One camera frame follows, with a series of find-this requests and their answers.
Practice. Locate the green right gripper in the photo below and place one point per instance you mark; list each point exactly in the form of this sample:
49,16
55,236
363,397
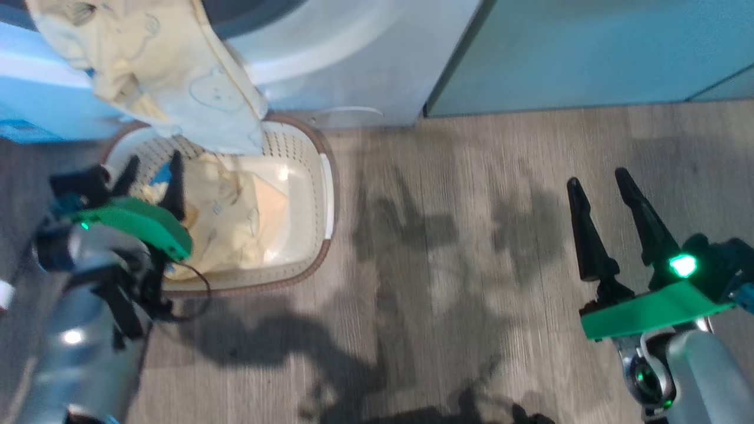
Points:
654,309

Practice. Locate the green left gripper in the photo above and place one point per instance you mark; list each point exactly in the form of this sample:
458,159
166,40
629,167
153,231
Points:
141,221

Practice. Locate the cream baby clothes pile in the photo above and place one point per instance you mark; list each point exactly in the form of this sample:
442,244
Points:
227,218

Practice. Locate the cream baby garment bear print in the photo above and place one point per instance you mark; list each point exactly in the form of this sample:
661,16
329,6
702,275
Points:
177,76

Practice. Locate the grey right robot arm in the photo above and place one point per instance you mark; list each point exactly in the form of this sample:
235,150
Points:
701,377

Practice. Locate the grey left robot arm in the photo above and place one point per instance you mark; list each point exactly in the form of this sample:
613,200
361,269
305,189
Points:
76,330

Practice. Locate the pale green wide cabinet door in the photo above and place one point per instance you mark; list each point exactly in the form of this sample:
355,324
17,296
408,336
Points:
589,53

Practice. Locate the white front-load washing machine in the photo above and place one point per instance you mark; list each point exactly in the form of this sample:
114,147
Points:
353,65

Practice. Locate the blue energy label sticker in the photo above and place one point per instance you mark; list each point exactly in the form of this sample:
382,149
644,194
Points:
17,131

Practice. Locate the white laundry basket brown rim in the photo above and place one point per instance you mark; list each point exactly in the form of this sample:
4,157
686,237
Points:
306,194

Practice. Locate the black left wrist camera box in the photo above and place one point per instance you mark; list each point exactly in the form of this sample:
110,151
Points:
79,182

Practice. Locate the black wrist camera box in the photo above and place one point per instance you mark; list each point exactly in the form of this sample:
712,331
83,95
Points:
79,182
716,259

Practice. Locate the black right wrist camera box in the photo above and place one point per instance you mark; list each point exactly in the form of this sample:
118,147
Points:
716,259

